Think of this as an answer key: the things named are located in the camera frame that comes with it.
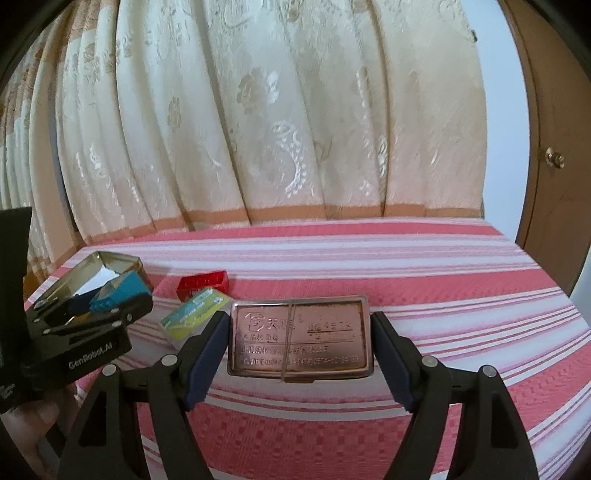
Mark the copper metal card case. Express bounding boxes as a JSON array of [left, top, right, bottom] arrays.
[[228, 296, 374, 383]]

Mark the floss pick plastic box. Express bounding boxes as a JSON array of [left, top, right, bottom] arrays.
[[160, 287, 235, 350]]

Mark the person's left hand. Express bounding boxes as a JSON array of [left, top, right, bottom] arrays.
[[1, 383, 80, 479]]

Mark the brown wooden door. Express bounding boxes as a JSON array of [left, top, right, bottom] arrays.
[[501, 1, 590, 294]]

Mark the red toy brick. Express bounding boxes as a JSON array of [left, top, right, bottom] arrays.
[[176, 270, 229, 302]]

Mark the gold rectangular tin box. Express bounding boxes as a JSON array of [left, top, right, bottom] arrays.
[[31, 251, 153, 312]]

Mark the cream floral curtain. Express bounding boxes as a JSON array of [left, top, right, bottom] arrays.
[[1, 0, 487, 281]]

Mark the blue toy brick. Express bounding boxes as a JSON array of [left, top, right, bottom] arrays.
[[89, 270, 151, 313]]

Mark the pink striped table cloth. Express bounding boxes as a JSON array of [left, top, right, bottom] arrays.
[[25, 217, 591, 480]]

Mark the brass door knob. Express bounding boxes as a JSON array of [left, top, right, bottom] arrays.
[[544, 147, 565, 170]]

